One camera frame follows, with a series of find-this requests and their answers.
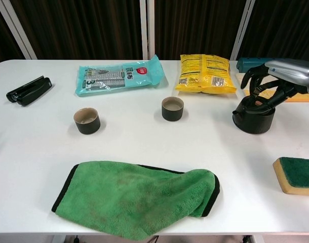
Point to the white partition frame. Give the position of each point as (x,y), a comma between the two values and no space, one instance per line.
(28,48)
(241,30)
(143,30)

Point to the teal rectangular case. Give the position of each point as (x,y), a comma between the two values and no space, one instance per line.
(248,64)

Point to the yellow snack bag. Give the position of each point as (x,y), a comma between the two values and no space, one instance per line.
(202,73)

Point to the teal cleaning cloth package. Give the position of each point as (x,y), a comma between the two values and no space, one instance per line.
(119,76)

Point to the orange flat box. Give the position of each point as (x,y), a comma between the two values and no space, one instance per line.
(304,98)

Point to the black stapler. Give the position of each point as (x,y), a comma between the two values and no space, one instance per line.
(30,92)

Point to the green microfiber cloth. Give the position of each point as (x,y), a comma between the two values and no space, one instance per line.
(134,197)

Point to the black teapot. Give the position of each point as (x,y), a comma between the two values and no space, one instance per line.
(253,124)

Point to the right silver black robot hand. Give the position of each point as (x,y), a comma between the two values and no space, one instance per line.
(293,73)

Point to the dark cup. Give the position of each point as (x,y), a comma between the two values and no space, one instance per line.
(172,114)
(87,126)

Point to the green yellow sponge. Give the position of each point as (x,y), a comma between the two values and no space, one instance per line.
(299,174)

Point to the dark pleated curtain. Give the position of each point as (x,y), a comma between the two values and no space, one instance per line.
(81,25)
(283,25)
(195,25)
(2,38)

